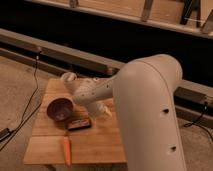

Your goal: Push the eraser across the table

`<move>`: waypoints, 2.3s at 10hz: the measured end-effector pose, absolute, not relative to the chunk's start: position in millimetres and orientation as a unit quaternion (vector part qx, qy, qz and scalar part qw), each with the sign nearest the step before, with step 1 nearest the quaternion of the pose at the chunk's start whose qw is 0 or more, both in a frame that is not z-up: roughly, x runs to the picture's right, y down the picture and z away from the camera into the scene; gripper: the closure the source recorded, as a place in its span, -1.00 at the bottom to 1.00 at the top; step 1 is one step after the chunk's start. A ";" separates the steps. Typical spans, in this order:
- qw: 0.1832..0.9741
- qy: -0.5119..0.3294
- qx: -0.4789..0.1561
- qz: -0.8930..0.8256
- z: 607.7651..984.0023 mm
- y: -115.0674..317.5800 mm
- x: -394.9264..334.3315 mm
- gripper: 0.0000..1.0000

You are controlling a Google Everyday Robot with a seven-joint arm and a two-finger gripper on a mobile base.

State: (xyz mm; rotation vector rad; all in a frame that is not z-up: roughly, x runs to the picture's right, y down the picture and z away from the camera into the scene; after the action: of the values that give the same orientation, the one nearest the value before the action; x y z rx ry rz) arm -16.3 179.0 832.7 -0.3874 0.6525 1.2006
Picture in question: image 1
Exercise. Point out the wooden table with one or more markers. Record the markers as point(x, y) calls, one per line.
point(99, 144)

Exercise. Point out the metal rail beam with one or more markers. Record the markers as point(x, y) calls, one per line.
point(56, 51)

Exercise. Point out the black box on floor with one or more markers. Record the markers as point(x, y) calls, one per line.
point(5, 133)

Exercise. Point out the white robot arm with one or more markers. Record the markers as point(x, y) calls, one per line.
point(143, 94)

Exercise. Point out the white cup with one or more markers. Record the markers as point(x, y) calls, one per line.
point(68, 77)

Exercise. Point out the orange carrot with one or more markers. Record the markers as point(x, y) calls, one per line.
point(67, 150)

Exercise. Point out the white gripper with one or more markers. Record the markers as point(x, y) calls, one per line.
point(97, 109)

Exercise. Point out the dark purple bowl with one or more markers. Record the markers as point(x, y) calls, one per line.
point(60, 109)

